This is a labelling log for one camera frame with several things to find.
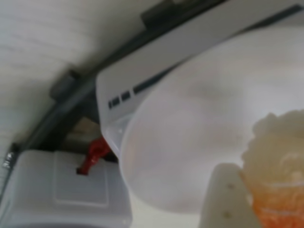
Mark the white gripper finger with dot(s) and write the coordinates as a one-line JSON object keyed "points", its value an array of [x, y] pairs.
{"points": [[225, 202]]}

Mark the silver foil tape strip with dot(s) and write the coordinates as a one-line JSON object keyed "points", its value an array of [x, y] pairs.
{"points": [[8, 160]]}

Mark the white box lid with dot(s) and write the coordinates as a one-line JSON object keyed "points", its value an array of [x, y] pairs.
{"points": [[47, 190]]}

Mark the grey circular toy rail track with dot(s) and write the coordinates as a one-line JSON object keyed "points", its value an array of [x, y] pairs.
{"points": [[64, 83]]}

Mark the white plastic bowl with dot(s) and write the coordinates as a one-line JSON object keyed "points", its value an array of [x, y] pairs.
{"points": [[190, 142]]}

